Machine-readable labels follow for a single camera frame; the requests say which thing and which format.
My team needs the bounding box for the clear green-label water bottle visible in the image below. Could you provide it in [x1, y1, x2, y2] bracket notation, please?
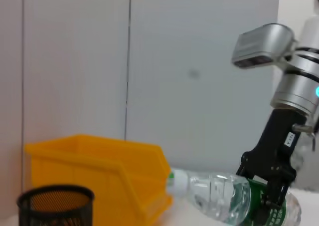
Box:
[166, 170, 302, 226]

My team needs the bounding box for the yellow plastic bin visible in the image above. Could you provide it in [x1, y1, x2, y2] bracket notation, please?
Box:
[24, 135, 174, 226]

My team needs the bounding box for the black mesh pen holder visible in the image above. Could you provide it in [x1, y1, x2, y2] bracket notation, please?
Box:
[16, 185, 95, 226]

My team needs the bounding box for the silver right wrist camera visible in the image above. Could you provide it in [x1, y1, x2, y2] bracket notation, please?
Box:
[231, 23, 299, 68]

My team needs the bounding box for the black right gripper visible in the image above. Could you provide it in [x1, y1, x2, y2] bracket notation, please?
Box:
[235, 108, 307, 226]

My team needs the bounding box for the right gripper cable with plug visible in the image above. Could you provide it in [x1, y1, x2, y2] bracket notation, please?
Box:
[293, 123, 319, 152]

